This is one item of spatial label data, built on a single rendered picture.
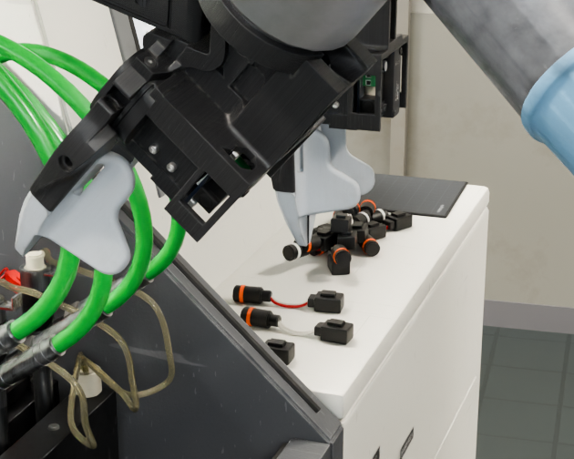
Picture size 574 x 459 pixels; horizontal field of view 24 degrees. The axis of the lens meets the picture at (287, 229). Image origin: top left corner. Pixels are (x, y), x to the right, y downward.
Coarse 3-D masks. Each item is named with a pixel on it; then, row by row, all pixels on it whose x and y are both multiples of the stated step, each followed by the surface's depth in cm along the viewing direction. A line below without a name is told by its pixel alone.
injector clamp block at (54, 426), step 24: (24, 408) 123; (96, 408) 123; (24, 432) 123; (48, 432) 119; (96, 432) 124; (0, 456) 115; (24, 456) 115; (48, 456) 115; (72, 456) 120; (96, 456) 124
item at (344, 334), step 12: (252, 312) 140; (264, 312) 140; (252, 324) 140; (264, 324) 140; (276, 324) 140; (324, 324) 137; (336, 324) 137; (348, 324) 137; (324, 336) 137; (336, 336) 136; (348, 336) 136
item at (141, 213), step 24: (0, 48) 103; (24, 48) 103; (48, 72) 103; (72, 96) 103; (144, 192) 104; (144, 216) 104; (144, 240) 105; (144, 264) 105; (120, 288) 107; (48, 336) 110
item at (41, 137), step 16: (0, 80) 85; (0, 96) 86; (16, 96) 86; (16, 112) 86; (32, 112) 86; (32, 128) 86; (48, 144) 86; (64, 256) 88; (64, 272) 88; (48, 288) 90; (64, 288) 89; (48, 304) 90; (16, 320) 91; (32, 320) 90; (16, 336) 91
